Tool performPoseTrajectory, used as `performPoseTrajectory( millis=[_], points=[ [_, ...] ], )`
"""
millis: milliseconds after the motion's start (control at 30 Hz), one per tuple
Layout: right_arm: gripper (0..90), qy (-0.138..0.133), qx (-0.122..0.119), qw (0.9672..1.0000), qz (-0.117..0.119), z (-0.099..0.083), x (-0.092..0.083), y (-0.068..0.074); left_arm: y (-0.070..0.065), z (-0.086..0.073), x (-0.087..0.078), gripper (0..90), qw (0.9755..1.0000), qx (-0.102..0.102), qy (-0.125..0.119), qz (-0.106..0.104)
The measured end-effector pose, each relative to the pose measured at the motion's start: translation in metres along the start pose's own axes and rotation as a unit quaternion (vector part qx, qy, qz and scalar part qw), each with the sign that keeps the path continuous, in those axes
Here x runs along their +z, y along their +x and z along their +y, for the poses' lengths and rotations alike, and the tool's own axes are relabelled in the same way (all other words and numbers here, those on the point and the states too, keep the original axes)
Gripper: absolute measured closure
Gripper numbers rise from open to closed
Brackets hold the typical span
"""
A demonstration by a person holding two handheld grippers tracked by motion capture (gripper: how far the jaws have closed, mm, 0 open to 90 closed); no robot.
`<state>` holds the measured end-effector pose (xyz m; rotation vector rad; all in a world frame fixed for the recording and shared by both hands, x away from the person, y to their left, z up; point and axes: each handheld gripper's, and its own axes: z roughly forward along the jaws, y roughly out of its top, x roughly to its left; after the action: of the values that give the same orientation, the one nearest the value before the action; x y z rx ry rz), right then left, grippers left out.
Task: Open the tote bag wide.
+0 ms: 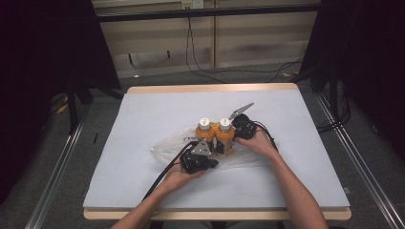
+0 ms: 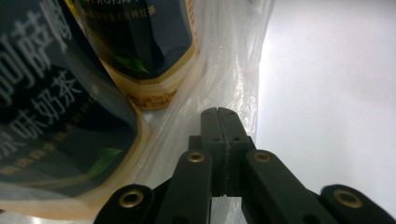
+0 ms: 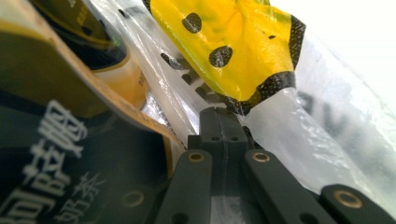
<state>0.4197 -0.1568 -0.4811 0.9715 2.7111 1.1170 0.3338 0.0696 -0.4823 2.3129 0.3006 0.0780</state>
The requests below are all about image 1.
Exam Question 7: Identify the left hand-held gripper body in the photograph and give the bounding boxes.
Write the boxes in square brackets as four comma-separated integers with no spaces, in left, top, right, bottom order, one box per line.
[180,136,220,176]

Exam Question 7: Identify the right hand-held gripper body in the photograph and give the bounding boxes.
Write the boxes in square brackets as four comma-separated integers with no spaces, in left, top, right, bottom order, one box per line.
[228,102,258,140]

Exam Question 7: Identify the orange juice bottle white cap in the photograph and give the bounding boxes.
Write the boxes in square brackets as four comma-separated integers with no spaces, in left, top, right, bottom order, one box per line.
[195,117,215,151]
[214,117,236,156]

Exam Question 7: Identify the clear plastic bag black print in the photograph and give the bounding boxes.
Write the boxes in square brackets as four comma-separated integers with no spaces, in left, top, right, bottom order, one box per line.
[150,126,275,171]

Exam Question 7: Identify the person's right hand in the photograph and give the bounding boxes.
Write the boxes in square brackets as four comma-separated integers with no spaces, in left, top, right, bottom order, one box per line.
[234,130,278,161]

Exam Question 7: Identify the person's left hand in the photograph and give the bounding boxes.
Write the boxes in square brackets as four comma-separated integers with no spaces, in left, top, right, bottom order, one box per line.
[161,161,206,192]

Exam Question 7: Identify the white work board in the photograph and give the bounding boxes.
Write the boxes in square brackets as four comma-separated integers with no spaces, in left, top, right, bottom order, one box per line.
[83,83,352,221]

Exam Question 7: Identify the white table cover sheet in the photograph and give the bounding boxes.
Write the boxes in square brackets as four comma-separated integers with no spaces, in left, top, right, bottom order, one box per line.
[82,89,351,210]

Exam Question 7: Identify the black stand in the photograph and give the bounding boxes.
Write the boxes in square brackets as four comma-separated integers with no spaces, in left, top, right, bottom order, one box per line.
[294,61,339,119]
[66,80,94,135]

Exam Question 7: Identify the black horizontal bar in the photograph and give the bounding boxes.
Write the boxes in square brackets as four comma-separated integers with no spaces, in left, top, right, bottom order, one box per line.
[95,4,322,23]

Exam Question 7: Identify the black curtain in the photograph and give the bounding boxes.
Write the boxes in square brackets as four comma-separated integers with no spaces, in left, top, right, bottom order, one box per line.
[0,0,122,204]
[299,0,405,160]

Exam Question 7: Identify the yellow floor tape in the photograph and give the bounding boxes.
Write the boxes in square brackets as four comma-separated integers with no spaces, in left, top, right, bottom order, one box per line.
[56,94,69,115]

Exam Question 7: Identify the right hand-held gripper cable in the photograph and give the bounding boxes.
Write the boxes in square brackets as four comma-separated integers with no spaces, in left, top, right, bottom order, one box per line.
[252,119,279,151]

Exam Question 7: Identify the black hanging cable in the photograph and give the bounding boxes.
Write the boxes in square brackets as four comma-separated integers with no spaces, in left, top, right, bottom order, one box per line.
[185,17,225,84]
[189,17,304,84]

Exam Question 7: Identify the black floor cables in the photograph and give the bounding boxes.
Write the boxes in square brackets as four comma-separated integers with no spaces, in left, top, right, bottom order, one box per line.
[316,84,352,134]

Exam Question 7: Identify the metal floor rail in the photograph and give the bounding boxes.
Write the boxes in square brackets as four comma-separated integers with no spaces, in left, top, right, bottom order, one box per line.
[314,92,405,229]
[24,108,89,229]

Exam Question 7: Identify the white wall outlet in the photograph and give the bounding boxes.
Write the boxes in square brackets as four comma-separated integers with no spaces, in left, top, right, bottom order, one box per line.
[181,0,204,10]

